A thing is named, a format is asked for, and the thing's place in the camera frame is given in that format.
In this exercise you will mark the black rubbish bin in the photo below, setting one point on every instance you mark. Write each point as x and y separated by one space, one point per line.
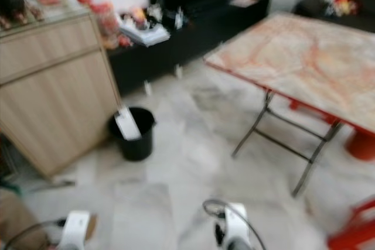
136 144

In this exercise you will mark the white flat paper trash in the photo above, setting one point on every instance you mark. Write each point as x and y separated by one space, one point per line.
128 124

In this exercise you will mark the red plastic stool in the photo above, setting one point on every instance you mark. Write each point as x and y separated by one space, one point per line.
351 226
360 143

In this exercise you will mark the low black cabinet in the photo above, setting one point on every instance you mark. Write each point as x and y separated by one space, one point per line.
187 45

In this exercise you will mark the marble pattern folding table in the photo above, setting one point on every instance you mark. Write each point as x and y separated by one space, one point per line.
304 57

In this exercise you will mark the white tray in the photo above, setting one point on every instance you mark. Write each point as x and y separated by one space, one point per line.
146 33

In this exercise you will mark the light wooden cabinet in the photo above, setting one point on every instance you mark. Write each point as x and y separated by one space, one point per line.
53 98

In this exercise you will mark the white paper sheet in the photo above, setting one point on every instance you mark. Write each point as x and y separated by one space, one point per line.
242 0

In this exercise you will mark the black and white figurine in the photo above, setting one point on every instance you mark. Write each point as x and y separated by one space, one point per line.
154 7

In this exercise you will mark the red lidded snack jar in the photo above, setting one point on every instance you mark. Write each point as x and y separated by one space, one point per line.
106 19

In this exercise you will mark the dark brown ornament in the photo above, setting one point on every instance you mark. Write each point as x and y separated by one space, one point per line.
14 7

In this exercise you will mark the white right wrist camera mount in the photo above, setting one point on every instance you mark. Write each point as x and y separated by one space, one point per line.
237 223

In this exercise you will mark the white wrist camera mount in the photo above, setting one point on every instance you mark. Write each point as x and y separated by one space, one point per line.
237 223
76 229

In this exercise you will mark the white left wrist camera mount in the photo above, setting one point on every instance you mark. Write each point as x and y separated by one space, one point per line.
76 229

